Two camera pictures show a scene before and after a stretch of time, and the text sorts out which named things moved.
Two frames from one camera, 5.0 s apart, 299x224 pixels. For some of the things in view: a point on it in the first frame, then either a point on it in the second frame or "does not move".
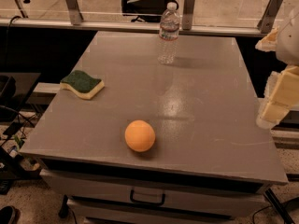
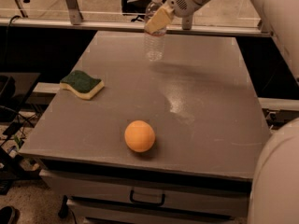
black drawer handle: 162,203 does not move
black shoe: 9,215 does not move
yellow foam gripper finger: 281,94 → 180,4
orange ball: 139,135 does not move
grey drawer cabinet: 101,193 does not move
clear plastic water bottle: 168,35 → 154,43
